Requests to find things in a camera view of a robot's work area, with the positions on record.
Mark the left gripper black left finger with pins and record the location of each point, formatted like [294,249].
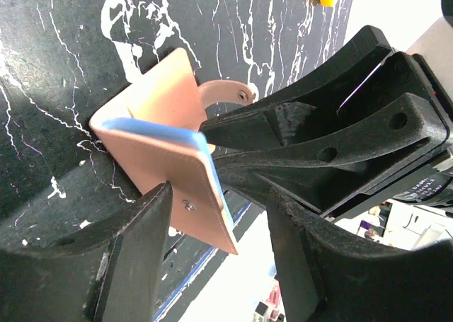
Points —
[108,271]

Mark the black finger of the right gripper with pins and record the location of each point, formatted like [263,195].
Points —
[276,119]

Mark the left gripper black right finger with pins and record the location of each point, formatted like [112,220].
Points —
[329,274]

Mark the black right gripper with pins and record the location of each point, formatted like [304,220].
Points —
[387,141]

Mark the pink leather card holder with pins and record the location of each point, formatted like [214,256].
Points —
[152,130]

